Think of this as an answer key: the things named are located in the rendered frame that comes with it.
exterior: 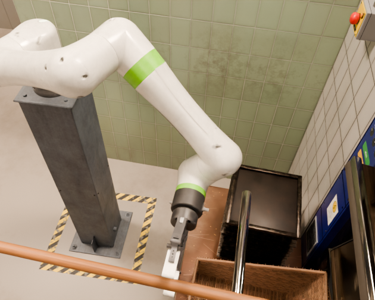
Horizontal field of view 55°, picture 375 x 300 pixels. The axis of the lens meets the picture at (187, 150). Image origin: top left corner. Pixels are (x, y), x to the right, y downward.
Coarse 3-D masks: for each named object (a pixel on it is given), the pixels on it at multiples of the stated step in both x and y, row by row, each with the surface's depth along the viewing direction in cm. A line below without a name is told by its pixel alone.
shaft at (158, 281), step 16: (16, 256) 93; (32, 256) 92; (48, 256) 92; (64, 256) 92; (96, 272) 90; (112, 272) 90; (128, 272) 90; (160, 288) 89; (176, 288) 88; (192, 288) 88; (208, 288) 88
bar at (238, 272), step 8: (248, 192) 110; (248, 200) 108; (240, 208) 107; (248, 208) 107; (240, 216) 105; (248, 216) 105; (240, 224) 103; (248, 224) 104; (240, 232) 101; (240, 240) 100; (240, 248) 98; (240, 256) 97; (240, 264) 95; (240, 272) 94; (240, 280) 93; (232, 288) 92; (240, 288) 91
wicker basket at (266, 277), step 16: (208, 272) 150; (224, 272) 146; (256, 272) 139; (272, 272) 136; (288, 272) 133; (304, 272) 130; (320, 272) 128; (224, 288) 149; (256, 288) 149; (272, 288) 148; (288, 288) 144; (304, 288) 137; (320, 288) 127
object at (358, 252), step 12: (348, 168) 87; (372, 168) 88; (348, 180) 86; (372, 180) 85; (348, 192) 84; (372, 192) 83; (372, 216) 79; (372, 228) 77; (360, 240) 74; (360, 252) 73; (360, 264) 72; (360, 276) 71; (360, 288) 70
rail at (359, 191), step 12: (360, 168) 84; (360, 180) 82; (360, 192) 80; (360, 204) 78; (360, 216) 77; (360, 228) 76; (372, 240) 73; (372, 252) 71; (372, 264) 69; (372, 276) 68; (372, 288) 66
